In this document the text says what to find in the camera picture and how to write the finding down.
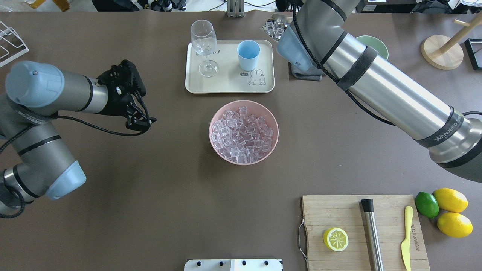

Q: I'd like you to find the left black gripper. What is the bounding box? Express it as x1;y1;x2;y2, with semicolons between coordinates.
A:
97;59;157;131

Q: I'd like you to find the pink bowl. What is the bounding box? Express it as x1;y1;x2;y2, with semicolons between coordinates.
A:
209;100;279;165

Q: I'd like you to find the metal ice scoop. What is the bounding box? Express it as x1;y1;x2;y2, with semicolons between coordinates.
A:
260;13;293;42

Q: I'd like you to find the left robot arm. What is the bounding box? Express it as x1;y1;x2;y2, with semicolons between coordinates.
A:
1;60;156;219

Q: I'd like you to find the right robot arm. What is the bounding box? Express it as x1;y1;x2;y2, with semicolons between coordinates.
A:
276;0;482;182

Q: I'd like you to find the pile of clear ice cubes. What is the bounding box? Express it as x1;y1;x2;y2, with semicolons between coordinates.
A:
211;107;274;164

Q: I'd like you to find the light blue plastic cup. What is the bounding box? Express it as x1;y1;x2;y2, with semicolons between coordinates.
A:
237;40;261;72

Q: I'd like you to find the cream rabbit serving tray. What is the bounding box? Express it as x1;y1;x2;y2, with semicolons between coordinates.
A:
185;40;275;94

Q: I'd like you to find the clear wine glass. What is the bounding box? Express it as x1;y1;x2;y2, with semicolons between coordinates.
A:
191;20;218;78

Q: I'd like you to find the folded grey cloth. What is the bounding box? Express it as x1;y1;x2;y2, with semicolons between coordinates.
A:
290;63;326;82

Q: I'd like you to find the wooden cutting board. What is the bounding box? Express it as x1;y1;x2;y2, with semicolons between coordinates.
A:
302;195;415;271

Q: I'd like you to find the half lemon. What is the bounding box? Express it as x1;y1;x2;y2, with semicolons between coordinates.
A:
323;227;349;252

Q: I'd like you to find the steel muddler black tip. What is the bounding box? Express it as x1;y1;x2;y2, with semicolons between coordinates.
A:
360;199;384;271

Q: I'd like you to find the green bowl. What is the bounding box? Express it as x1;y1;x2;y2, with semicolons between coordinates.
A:
356;35;389;60

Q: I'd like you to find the yellow plastic knife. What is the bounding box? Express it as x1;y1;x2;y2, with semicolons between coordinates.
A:
401;206;413;271

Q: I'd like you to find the green lime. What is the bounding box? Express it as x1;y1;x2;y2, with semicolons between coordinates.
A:
415;192;439;219

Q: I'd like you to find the wooden mug tree stand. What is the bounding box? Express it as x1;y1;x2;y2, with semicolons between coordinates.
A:
420;12;482;70

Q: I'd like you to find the upper yellow lemon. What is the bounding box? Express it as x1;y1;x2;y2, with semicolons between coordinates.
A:
432;187;468;213

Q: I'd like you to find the yellow lemon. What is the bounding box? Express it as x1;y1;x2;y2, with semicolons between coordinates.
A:
432;187;468;213
437;212;473;238

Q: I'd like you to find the lower yellow lemon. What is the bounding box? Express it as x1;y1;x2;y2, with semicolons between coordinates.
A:
437;212;473;238

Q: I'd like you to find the aluminium frame post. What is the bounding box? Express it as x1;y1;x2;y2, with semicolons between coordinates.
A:
226;0;245;18

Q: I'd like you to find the white wire cup rack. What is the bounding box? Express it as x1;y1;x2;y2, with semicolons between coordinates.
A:
0;21;29;67

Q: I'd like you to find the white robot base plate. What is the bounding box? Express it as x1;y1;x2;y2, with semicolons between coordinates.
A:
184;258;284;271

